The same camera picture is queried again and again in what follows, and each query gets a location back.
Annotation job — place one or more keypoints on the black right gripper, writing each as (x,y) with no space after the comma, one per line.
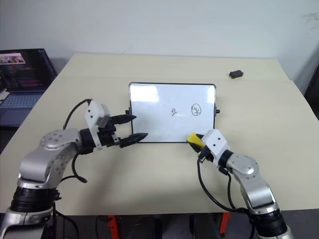
(205,155)

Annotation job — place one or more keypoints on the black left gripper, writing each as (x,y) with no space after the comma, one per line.
(107,138)

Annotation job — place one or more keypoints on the yellow whiteboard eraser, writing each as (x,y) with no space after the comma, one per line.
(195,140)

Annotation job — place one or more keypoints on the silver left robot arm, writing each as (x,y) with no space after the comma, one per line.
(37,159)

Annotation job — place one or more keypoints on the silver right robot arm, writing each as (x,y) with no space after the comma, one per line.
(254,184)

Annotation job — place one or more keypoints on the small black-framed whiteboard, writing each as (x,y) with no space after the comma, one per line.
(159,104)

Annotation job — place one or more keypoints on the small black rounded object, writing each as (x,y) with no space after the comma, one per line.
(236,74)

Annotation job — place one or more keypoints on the open blue laptop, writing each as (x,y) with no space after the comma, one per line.
(22,74)

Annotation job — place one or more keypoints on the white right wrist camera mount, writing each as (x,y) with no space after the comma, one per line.
(215,144)

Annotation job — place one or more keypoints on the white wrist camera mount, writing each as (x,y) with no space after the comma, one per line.
(215,144)
(94,112)

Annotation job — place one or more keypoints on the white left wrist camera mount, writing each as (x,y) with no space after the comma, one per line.
(94,112)

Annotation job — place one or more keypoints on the orange frame part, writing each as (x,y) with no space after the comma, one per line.
(112,226)
(224,222)

